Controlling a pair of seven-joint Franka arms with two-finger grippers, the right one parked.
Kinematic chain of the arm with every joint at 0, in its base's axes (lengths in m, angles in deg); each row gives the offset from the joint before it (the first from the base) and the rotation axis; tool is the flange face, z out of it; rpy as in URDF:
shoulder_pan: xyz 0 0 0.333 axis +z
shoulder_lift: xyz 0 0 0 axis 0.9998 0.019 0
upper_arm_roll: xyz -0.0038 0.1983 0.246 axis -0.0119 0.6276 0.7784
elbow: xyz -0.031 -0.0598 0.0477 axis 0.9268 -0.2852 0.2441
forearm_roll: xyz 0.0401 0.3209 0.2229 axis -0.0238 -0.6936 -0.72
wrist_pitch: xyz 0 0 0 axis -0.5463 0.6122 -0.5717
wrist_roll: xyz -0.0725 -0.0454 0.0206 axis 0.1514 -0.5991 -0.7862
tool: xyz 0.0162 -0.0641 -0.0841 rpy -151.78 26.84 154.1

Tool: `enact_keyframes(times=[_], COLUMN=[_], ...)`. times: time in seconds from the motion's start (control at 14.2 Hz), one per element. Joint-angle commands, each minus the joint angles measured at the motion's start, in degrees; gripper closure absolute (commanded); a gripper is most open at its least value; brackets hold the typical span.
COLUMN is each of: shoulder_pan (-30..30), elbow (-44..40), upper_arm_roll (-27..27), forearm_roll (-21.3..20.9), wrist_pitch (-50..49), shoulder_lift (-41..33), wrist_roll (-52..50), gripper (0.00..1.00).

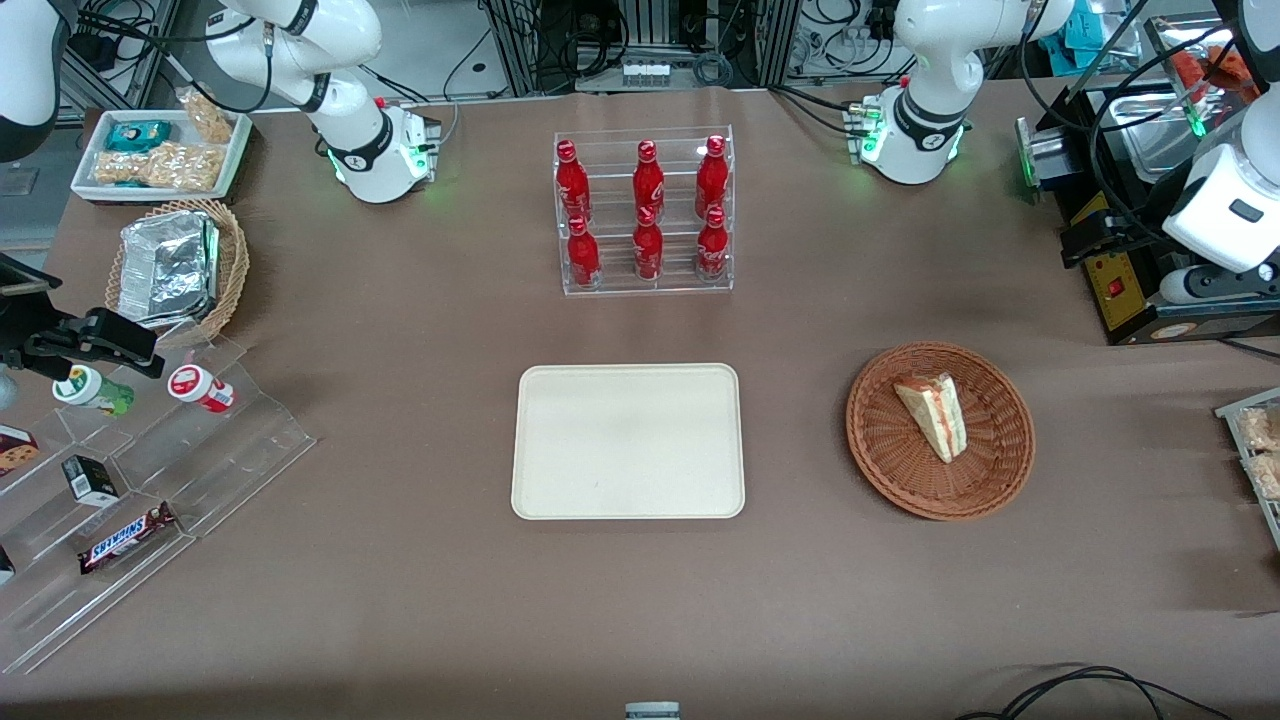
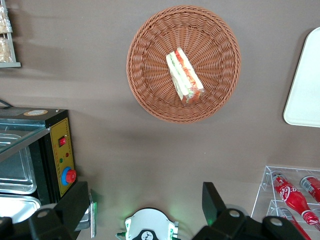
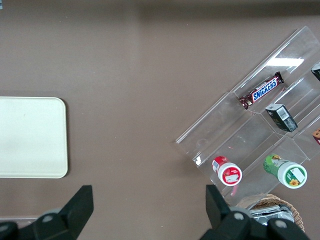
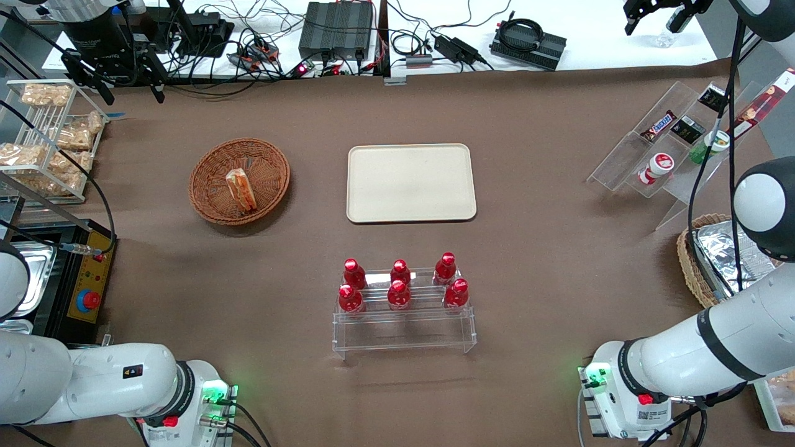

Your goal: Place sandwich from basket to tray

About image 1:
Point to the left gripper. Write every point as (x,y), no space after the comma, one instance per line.
(1128,229)

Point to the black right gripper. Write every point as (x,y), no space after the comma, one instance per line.
(22,334)

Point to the triangular sandwich wedge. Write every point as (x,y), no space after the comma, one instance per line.
(940,420)

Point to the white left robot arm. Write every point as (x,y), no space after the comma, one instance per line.
(925,60)

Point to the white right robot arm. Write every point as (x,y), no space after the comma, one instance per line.
(370,150)

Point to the light tan wicker basket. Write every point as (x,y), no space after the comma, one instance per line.
(233,270)

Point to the shiny metal tray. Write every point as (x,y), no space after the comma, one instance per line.
(1150,130)

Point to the white rectangular snack tray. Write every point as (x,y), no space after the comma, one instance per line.
(185,130)

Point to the brown round wicker basket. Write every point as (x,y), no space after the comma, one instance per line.
(900,470)

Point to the cream rectangular tray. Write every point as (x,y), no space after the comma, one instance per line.
(600,450)

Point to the black machine with yellow panel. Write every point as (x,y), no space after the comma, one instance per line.
(1220,328)

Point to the green label white-capped bottle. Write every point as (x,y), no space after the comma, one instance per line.
(90,390)

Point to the red label white-capped bottle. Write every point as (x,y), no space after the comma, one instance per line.
(200,388)

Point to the small black box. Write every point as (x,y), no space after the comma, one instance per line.
(90,480)

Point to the brown cookie box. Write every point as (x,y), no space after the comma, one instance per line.
(15,450)

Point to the clear rice snack packet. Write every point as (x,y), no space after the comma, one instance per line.
(1266,476)
(1258,428)

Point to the clear acrylic stepped stand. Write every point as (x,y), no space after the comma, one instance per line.
(240,450)

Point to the large clear peanut snack bag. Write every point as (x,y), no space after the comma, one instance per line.
(165,166)

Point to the brown Snickers bar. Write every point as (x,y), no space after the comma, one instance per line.
(125,540)

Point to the teal snack packet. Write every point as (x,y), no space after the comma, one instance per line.
(138,135)

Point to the red orange food item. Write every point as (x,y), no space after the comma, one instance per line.
(1215,70)

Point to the small clear peanut snack bag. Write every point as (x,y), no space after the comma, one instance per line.
(210,117)

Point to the teal paper packet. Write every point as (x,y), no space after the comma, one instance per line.
(1085,30)

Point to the red cola bottle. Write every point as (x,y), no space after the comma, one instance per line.
(571,185)
(648,180)
(712,250)
(648,252)
(711,175)
(583,258)

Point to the clear acrylic bottle rack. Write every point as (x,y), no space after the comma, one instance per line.
(610,285)

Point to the small grey device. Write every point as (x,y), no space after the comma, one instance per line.
(652,712)

